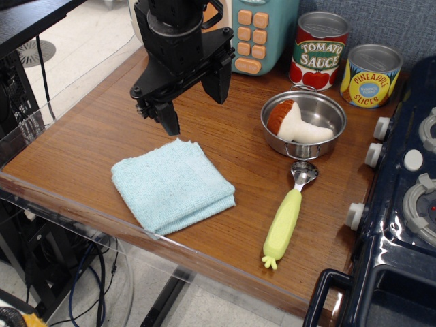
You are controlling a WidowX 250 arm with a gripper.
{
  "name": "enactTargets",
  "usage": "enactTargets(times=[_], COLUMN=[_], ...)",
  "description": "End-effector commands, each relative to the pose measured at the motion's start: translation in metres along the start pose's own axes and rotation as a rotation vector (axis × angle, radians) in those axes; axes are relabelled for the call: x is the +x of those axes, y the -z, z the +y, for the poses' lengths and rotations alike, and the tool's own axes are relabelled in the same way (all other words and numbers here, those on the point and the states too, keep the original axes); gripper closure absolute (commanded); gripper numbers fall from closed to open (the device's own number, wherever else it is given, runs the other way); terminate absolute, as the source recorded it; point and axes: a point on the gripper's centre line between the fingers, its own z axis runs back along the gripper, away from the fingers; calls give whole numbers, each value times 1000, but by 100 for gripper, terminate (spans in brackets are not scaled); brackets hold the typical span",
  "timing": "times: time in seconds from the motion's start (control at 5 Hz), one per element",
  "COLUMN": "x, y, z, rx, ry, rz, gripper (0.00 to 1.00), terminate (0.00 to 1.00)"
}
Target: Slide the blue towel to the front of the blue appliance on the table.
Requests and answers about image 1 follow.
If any blue floor cable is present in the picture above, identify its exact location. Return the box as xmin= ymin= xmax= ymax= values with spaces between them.
xmin=69 ymin=243 xmax=103 ymax=327

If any tomato sauce toy can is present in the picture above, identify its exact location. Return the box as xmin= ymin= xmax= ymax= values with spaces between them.
xmin=289 ymin=11 xmax=351 ymax=91

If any black table leg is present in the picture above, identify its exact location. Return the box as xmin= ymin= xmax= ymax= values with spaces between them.
xmin=140 ymin=277 xmax=186 ymax=327

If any blue toy microwave appliance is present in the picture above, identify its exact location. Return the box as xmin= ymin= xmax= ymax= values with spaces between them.
xmin=232 ymin=0 xmax=300 ymax=76

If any black side desk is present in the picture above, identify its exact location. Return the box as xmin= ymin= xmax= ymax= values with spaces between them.
xmin=1 ymin=1 xmax=83 ymax=137

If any pineapple slices toy can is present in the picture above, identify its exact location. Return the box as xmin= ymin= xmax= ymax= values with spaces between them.
xmin=340 ymin=44 xmax=403 ymax=109

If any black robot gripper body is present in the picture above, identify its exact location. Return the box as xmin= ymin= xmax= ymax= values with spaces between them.
xmin=131 ymin=1 xmax=234 ymax=110

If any light blue folded towel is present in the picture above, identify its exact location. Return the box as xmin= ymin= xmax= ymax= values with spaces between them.
xmin=111 ymin=139 xmax=236 ymax=236

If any small steel pot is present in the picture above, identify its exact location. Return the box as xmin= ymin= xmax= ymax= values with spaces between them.
xmin=260 ymin=89 xmax=347 ymax=160

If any black floor cable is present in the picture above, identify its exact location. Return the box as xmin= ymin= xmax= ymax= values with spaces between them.
xmin=47 ymin=238 xmax=120 ymax=327

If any green handled metal spoon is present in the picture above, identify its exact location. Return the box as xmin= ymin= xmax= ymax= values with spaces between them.
xmin=262 ymin=161 xmax=319 ymax=270

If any dark blue toy stove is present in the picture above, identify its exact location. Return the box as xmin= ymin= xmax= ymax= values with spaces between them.
xmin=304 ymin=57 xmax=435 ymax=326

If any clear acrylic table barrier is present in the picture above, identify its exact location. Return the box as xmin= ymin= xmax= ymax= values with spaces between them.
xmin=1 ymin=49 xmax=311 ymax=312

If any plush mushroom toy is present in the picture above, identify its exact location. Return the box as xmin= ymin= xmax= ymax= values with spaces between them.
xmin=267 ymin=99 xmax=334 ymax=144

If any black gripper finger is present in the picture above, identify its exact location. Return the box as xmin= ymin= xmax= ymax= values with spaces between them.
xmin=202 ymin=59 xmax=232 ymax=104
xmin=155 ymin=102 xmax=180 ymax=136

